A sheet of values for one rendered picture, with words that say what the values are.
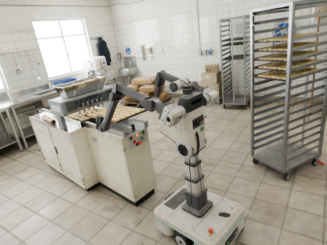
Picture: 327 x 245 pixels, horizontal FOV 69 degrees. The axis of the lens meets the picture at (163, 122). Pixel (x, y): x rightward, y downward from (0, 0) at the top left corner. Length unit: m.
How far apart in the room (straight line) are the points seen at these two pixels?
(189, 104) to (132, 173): 1.14
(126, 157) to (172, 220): 0.74
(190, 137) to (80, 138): 1.50
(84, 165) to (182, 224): 1.42
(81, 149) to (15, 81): 3.23
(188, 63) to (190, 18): 1.05
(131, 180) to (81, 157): 0.72
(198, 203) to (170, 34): 5.03
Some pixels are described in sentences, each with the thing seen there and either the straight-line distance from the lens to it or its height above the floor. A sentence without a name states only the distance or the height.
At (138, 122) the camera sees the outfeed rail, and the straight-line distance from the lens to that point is 2.51.
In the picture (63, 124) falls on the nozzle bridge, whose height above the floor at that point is 0.92.
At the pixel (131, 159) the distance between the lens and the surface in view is 2.44.
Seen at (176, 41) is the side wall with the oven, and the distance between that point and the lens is 6.39.
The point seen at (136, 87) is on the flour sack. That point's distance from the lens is 6.28.
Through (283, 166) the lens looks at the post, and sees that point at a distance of 2.92.
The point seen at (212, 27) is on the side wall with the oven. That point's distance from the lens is 5.94.
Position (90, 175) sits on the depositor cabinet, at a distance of 3.08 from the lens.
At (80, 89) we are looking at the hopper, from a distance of 2.86.
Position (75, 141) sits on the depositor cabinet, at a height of 0.71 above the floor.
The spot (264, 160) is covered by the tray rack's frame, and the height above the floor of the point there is 0.15.
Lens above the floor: 1.72
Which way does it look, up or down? 20 degrees down
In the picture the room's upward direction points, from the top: 8 degrees counter-clockwise
